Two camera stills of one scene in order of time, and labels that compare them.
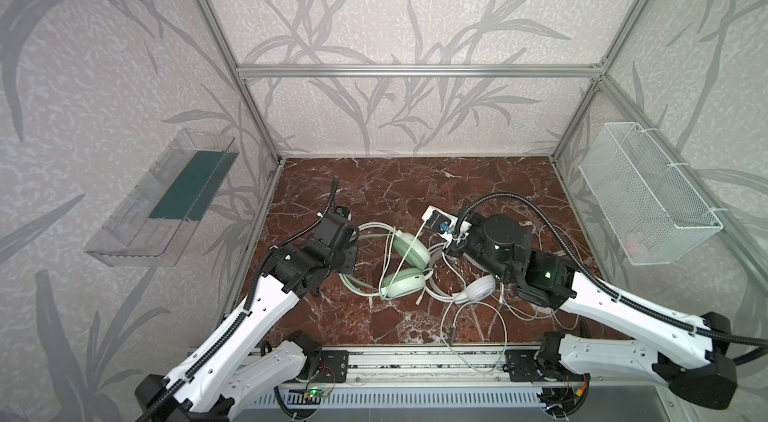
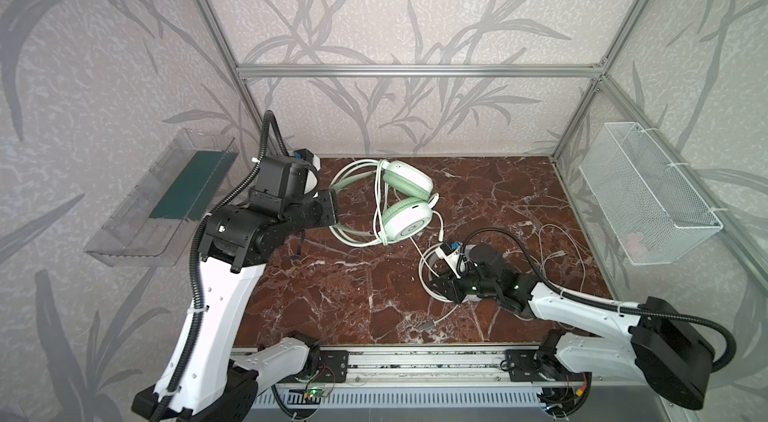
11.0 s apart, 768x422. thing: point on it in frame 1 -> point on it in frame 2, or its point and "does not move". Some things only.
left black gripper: [339, 231] -> [327, 208]
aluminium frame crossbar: [421, 71] does not move
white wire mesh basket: [653, 216] does not move
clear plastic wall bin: [152, 224] does not move
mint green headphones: [405, 281] -> [410, 213]
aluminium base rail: [435, 368] does not move
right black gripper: [464, 238] -> [455, 285]
